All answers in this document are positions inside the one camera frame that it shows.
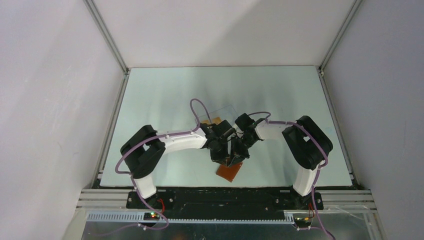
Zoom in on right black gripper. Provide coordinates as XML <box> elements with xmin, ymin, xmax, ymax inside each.
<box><xmin>228</xmin><ymin>136</ymin><xmax>257</xmax><ymax>170</ymax></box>

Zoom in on brown leather card holder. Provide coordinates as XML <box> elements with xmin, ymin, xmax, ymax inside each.
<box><xmin>215</xmin><ymin>162</ymin><xmax>243</xmax><ymax>183</ymax></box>

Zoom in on clear plastic card box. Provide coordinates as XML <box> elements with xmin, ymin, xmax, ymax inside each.
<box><xmin>198</xmin><ymin>105</ymin><xmax>239</xmax><ymax>125</ymax></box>

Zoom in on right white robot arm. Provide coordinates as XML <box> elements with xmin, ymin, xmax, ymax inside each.
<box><xmin>224</xmin><ymin>113</ymin><xmax>334</xmax><ymax>209</ymax></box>

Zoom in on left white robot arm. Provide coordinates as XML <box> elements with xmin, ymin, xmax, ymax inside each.
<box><xmin>115</xmin><ymin>120</ymin><xmax>237</xmax><ymax>208</ymax></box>

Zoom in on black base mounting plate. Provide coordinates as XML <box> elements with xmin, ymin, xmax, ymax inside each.
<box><xmin>146</xmin><ymin>187</ymin><xmax>324</xmax><ymax>220</ymax></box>

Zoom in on right small circuit board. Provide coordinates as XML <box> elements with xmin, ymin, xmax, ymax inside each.
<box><xmin>295</xmin><ymin>217</ymin><xmax>314</xmax><ymax>224</ymax></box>

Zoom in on small circuit board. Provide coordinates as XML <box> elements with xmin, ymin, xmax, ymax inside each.
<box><xmin>143</xmin><ymin>212</ymin><xmax>161</xmax><ymax>221</ymax></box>
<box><xmin>295</xmin><ymin>217</ymin><xmax>314</xmax><ymax>224</ymax></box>

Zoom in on left small circuit board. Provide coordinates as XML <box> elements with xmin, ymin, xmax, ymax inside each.
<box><xmin>143</xmin><ymin>212</ymin><xmax>161</xmax><ymax>221</ymax></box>

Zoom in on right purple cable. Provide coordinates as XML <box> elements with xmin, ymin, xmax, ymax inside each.
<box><xmin>247</xmin><ymin>111</ymin><xmax>336</xmax><ymax>240</ymax></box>

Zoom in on right aluminium frame post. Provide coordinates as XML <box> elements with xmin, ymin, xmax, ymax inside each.
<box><xmin>318</xmin><ymin>0</ymin><xmax>364</xmax><ymax>77</ymax></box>

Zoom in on aluminium frame post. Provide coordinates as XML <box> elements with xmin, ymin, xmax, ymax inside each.
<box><xmin>318</xmin><ymin>0</ymin><xmax>364</xmax><ymax>77</ymax></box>
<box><xmin>82</xmin><ymin>0</ymin><xmax>130</xmax><ymax>75</ymax></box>

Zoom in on grey slotted cable duct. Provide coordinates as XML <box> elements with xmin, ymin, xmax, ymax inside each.
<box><xmin>86</xmin><ymin>211</ymin><xmax>295</xmax><ymax>224</ymax></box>

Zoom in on left aluminium frame post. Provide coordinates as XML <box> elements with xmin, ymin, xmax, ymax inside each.
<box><xmin>82</xmin><ymin>0</ymin><xmax>130</xmax><ymax>75</ymax></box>

